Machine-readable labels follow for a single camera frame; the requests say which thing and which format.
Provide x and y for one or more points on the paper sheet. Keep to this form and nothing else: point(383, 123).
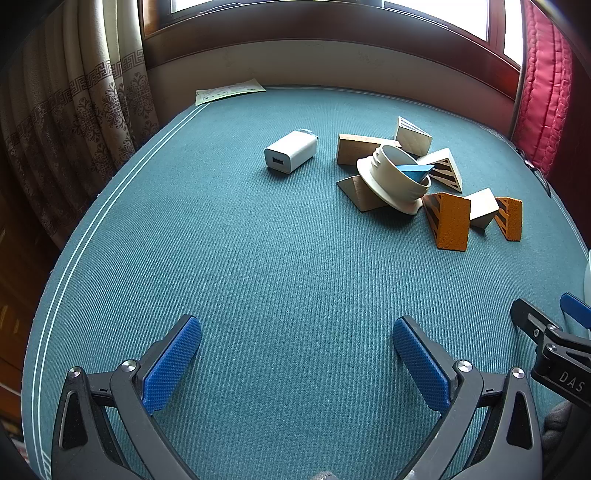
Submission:
point(228, 91)

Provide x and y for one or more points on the plain wooden wedge block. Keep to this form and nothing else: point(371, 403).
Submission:
point(364, 196)

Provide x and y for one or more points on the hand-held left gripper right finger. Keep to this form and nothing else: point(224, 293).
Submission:
point(420, 364)

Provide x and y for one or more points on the tiger-striped wooden triangle block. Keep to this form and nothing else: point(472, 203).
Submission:
point(443, 168)

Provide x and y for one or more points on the red quilted curtain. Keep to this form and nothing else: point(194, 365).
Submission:
point(542, 83)

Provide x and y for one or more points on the white plastic cup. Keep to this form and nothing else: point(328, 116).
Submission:
point(388, 182)

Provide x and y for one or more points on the beige patterned curtain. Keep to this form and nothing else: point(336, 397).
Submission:
point(78, 115)

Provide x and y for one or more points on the large orange wedge block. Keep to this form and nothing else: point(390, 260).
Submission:
point(452, 221)

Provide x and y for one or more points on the wooden window frame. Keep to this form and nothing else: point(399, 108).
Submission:
point(323, 32)

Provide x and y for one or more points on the small orange wedge block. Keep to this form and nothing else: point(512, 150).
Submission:
point(510, 219)

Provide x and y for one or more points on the rectangular wooden block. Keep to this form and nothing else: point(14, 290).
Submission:
point(358, 148)

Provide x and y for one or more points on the person's right hand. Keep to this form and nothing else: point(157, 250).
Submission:
point(565, 429)

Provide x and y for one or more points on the blue wooden block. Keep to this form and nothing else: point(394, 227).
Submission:
point(414, 173)

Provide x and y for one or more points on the plain beige triangle block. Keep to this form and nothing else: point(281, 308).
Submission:
point(482, 207)

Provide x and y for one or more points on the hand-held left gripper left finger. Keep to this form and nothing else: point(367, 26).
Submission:
point(171, 364)

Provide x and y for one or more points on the white usb charger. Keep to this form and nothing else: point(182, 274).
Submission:
point(291, 151)

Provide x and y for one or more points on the white zebra-striped triangle block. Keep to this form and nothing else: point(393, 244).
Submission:
point(413, 137)

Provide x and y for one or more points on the green felt table cover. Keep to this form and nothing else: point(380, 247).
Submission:
point(258, 258)

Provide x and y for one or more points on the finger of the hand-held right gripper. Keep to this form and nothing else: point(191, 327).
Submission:
point(577, 308)
point(531, 321)

